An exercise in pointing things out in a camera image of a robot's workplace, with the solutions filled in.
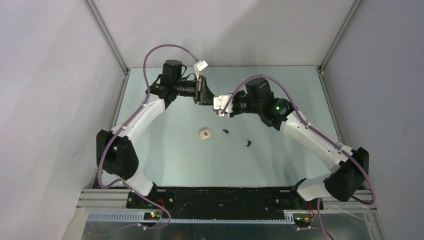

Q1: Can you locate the controller board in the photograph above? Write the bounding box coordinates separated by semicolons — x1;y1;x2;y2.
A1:
294;217;313;224
143;211;162;221

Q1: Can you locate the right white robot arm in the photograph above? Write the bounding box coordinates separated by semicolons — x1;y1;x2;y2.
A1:
222;75;370;209

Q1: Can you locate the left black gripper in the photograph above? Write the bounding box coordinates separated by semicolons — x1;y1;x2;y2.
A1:
173;75;215;106

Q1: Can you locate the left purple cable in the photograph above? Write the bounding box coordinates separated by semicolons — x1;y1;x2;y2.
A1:
96;43;200;230

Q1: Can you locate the aluminium frame post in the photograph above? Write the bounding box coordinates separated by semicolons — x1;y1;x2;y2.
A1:
318;0;364;75
83;0;129;75

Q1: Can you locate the beige earbud charging case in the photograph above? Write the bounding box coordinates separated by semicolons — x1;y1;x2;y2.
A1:
199;128;212;140

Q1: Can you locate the left controller board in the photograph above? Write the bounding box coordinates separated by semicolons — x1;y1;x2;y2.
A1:
143;211;162;221

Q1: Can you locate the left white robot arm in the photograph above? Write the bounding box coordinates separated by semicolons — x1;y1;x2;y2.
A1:
96;60;214;208

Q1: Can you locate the right aluminium frame post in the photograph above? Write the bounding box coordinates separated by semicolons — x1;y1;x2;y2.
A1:
318;0;364;75

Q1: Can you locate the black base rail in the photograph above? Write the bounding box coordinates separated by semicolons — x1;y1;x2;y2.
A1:
126;186;317;221

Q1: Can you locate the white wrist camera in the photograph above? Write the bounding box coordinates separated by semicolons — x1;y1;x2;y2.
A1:
213;94;233;118
193;60;208;80

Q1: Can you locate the left aluminium frame post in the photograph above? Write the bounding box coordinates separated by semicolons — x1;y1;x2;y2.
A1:
83;0;129;75

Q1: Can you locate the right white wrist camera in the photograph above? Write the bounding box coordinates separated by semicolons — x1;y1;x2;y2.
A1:
213;94;233;118

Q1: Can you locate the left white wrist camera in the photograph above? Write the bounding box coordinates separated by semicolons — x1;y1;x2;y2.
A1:
193;60;208;80

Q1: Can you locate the right controller board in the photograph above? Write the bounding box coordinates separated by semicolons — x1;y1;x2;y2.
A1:
294;217;313;224

